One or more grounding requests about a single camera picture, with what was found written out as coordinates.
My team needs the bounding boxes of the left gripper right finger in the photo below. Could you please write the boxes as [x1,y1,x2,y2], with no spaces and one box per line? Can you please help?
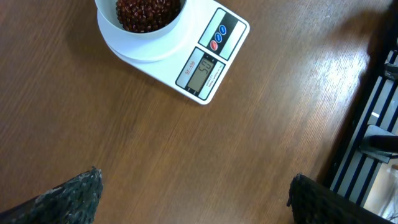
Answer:
[287,174,392,224]

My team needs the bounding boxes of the red beans in bowl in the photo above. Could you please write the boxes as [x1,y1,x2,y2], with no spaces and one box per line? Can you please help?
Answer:
[116,0,182,34]

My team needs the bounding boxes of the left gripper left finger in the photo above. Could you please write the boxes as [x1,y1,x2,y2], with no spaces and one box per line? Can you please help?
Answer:
[1,167,103,224]

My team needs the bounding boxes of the aluminium frame rail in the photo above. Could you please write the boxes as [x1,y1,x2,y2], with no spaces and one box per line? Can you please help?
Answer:
[320,18,398,215]

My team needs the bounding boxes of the white digital kitchen scale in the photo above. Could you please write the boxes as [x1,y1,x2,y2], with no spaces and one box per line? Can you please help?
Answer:
[97,0,250,105]

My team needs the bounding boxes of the white round bowl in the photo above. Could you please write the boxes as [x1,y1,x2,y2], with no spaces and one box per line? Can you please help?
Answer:
[95,0,188,39]

